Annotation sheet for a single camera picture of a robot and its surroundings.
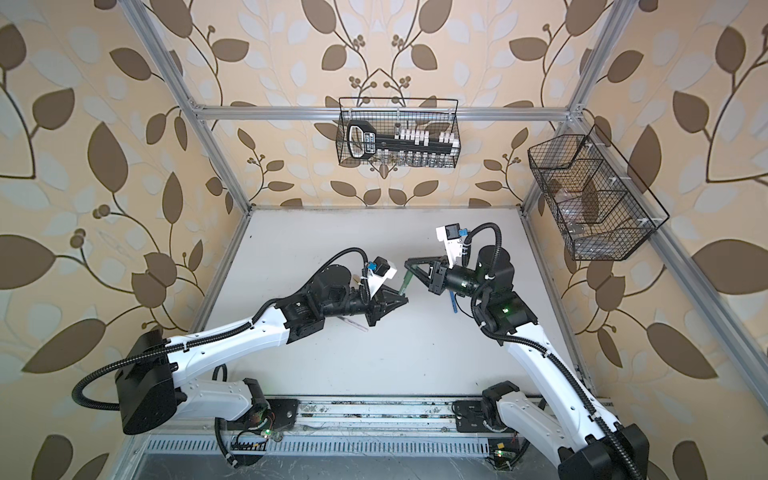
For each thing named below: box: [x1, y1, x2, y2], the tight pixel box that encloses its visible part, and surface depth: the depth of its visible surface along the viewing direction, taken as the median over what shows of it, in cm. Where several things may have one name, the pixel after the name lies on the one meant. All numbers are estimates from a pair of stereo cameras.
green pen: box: [399, 270, 413, 295], surface depth 69 cm
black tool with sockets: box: [346, 120, 461, 159], surface depth 84 cm
